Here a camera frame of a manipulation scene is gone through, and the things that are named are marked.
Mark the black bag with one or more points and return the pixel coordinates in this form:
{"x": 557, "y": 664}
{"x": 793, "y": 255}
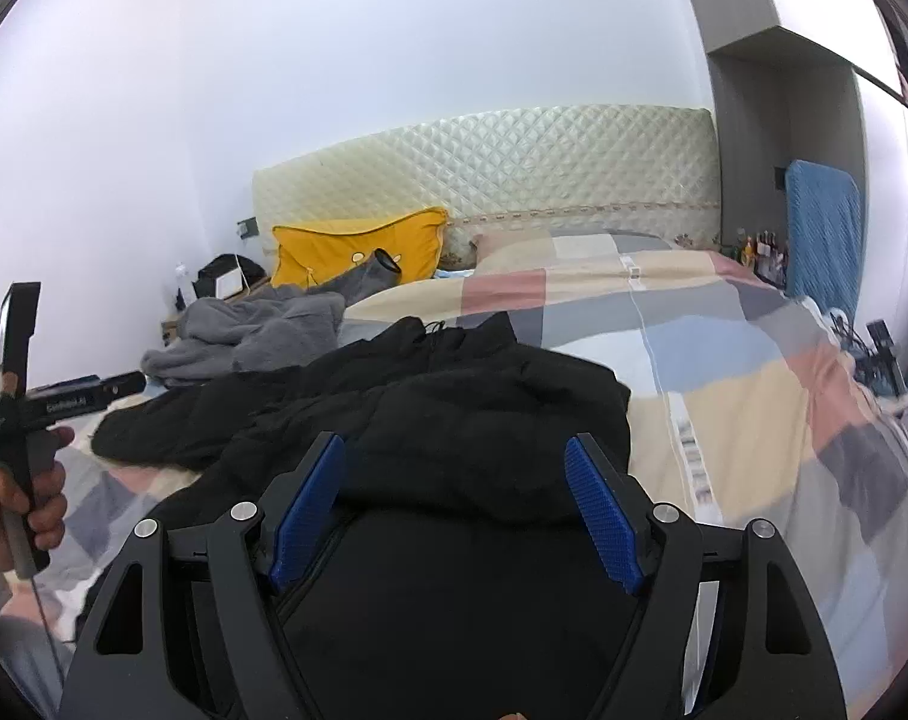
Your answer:
{"x": 221, "y": 266}

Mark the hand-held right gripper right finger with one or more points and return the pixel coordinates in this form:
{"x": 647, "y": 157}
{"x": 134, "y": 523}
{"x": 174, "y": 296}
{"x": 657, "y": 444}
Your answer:
{"x": 608, "y": 510}

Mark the yellow pillow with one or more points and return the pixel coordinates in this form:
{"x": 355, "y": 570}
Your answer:
{"x": 349, "y": 247}

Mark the grey fleece garment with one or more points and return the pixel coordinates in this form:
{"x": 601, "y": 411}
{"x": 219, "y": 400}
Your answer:
{"x": 274, "y": 330}

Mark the clear plastic bottle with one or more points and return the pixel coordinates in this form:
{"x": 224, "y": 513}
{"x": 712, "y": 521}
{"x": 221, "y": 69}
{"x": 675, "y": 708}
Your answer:
{"x": 179, "y": 289}

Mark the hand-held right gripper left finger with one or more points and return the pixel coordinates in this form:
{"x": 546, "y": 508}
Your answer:
{"x": 308, "y": 510}

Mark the grey wardrobe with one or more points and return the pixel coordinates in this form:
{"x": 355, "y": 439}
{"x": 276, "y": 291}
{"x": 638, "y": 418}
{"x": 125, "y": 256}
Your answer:
{"x": 784, "y": 90}

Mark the black stand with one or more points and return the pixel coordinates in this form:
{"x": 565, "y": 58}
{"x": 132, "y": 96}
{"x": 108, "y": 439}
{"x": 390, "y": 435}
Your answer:
{"x": 880, "y": 345}

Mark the black jacket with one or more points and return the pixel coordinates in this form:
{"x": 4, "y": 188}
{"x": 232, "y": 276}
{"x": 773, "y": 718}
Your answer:
{"x": 439, "y": 420}

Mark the blue folded mat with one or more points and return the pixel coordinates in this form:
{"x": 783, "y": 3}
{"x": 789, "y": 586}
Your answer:
{"x": 825, "y": 240}

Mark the checked pastel duvet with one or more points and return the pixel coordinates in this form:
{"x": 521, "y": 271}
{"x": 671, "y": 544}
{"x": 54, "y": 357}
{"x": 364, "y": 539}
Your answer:
{"x": 724, "y": 360}

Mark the group of small bottles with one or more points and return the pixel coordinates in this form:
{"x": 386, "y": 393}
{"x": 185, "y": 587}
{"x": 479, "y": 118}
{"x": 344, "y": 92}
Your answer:
{"x": 761, "y": 251}

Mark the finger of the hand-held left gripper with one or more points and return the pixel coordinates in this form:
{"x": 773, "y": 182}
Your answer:
{"x": 120, "y": 384}

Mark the dark wall socket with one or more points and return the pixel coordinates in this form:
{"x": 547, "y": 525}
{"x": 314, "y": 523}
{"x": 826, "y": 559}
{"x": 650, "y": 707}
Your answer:
{"x": 778, "y": 177}

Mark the white box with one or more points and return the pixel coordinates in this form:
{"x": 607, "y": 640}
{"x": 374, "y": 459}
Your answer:
{"x": 229, "y": 285}

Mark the cream quilted headboard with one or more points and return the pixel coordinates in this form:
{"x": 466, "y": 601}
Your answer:
{"x": 499, "y": 165}

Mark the grey wall socket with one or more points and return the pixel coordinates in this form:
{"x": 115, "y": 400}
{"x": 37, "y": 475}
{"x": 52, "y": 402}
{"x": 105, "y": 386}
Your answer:
{"x": 247, "y": 228}

